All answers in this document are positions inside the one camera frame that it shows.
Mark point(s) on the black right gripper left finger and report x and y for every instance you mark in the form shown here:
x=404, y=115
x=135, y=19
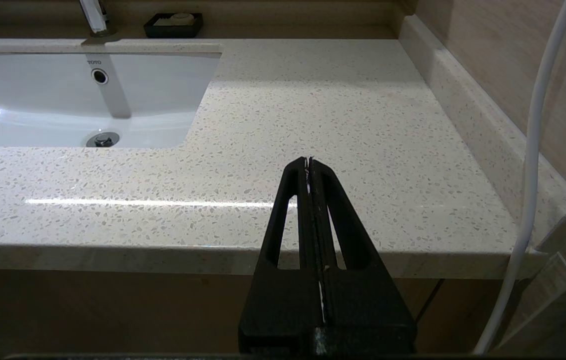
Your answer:
x=282, y=305

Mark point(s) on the chrome faucet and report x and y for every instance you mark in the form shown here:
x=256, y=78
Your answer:
x=94, y=17

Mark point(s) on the round beige soap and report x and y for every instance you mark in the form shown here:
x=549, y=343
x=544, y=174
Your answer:
x=182, y=19

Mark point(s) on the clear glass panel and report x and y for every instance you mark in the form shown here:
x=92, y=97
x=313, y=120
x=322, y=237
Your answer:
x=552, y=310

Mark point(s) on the metal glass panel bracket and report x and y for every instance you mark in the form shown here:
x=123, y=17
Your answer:
x=565, y=230

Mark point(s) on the black soap dish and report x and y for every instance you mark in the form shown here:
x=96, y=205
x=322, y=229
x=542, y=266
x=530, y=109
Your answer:
x=163, y=31

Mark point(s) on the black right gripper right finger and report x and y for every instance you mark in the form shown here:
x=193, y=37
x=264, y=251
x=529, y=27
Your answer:
x=362, y=305

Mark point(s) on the wooden vanity cabinet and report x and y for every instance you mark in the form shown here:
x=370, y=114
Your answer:
x=113, y=310

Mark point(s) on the white ceramic sink basin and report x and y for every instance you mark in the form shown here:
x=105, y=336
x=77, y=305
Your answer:
x=38, y=100

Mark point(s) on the chrome sink drain stopper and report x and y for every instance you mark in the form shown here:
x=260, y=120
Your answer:
x=103, y=139

